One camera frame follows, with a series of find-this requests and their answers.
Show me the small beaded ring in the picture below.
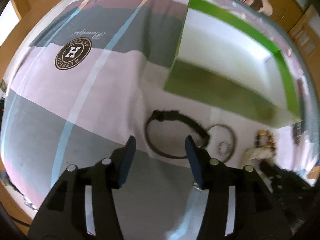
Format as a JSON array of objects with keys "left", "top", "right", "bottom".
[{"left": 217, "top": 141, "right": 232, "bottom": 156}]

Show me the thin silver bangle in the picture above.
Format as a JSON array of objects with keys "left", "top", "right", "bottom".
[{"left": 206, "top": 124, "right": 237, "bottom": 163}]

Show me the white wrist watch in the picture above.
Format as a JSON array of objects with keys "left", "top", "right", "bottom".
[{"left": 238, "top": 147, "right": 274, "bottom": 168}]

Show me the black wristband watch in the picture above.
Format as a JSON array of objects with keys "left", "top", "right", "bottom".
[{"left": 143, "top": 109, "right": 210, "bottom": 162}]

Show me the gold black bead bracelet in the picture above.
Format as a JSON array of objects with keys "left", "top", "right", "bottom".
[{"left": 254, "top": 129, "right": 277, "bottom": 156}]

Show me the pink grey patterned bedsheet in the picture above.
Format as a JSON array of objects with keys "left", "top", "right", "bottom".
[{"left": 1, "top": 0, "right": 319, "bottom": 239}]

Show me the green cardboard box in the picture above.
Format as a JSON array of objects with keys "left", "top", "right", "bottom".
[{"left": 164, "top": 0, "right": 302, "bottom": 128}]

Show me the wooden cabinet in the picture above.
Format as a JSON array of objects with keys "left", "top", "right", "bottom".
[{"left": 249, "top": 0, "right": 320, "bottom": 63}]

